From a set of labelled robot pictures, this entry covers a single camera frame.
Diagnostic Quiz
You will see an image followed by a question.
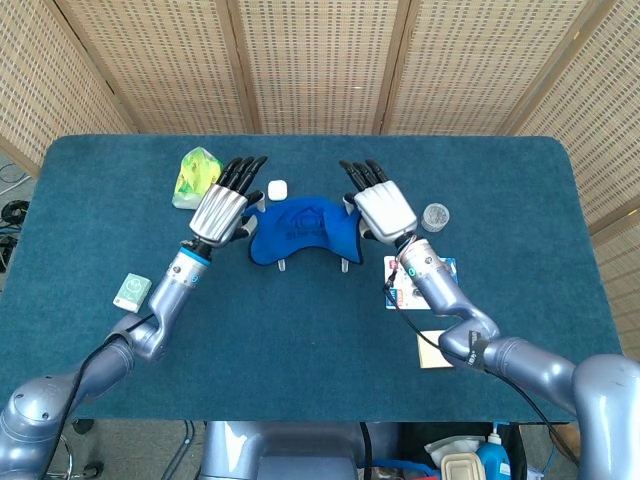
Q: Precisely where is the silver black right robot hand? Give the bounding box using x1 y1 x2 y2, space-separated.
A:
339 159 419 246

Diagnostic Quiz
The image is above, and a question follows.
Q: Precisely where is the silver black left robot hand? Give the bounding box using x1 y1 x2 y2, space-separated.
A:
188 155 269 249

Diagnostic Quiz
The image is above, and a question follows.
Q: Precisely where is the blue kitchen towel black trim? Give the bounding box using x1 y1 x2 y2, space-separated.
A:
243 195 364 267

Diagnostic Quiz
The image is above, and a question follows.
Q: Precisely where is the green yellow tissue pack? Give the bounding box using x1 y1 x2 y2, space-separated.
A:
171 146 224 211

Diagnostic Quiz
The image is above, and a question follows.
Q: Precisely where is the clear round plastic jar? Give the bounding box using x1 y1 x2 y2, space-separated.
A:
420 202 451 233

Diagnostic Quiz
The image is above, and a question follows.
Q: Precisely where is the blister card of clips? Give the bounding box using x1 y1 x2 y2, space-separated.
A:
383 255 459 312

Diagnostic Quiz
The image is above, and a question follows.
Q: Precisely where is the small green white box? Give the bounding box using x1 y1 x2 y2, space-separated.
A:
112 272 153 315

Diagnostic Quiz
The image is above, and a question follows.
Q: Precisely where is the pale yellow sticky notepad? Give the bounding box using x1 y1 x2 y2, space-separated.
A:
416 329 456 370

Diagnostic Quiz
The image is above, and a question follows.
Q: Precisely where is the woven bamboo folding screen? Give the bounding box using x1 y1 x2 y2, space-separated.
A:
0 0 640 366

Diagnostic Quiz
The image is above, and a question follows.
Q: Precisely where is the grey robot torso base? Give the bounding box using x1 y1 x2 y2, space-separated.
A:
199 420 401 480

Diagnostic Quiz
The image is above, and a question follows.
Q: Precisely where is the white plastic bag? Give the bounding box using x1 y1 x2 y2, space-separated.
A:
424 434 486 469

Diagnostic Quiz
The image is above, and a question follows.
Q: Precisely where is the beige lidded food container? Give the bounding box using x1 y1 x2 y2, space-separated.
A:
440 452 485 480

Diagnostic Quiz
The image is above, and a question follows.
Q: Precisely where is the blue pump bottle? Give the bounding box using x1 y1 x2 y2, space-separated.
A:
474 422 512 480

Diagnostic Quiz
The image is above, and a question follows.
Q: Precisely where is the metal wire stand rack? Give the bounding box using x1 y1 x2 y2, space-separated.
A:
275 256 351 274

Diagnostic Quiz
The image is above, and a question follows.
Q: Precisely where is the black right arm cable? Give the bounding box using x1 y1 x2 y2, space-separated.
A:
382 254 581 466

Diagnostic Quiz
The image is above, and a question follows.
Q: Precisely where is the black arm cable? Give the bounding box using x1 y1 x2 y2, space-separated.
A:
47 313 156 480
382 254 581 466

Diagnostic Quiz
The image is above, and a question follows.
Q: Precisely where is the black cable bundle on floor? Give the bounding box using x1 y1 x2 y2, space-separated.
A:
0 198 31 274

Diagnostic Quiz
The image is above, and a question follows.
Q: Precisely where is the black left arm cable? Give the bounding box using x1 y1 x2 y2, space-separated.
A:
47 313 156 480

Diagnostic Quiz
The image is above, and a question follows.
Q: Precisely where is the black hanging cable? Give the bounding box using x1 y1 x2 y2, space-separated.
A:
358 421 374 480

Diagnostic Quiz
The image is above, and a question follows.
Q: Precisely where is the chrome stool frame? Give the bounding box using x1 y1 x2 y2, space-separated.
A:
47 419 104 480

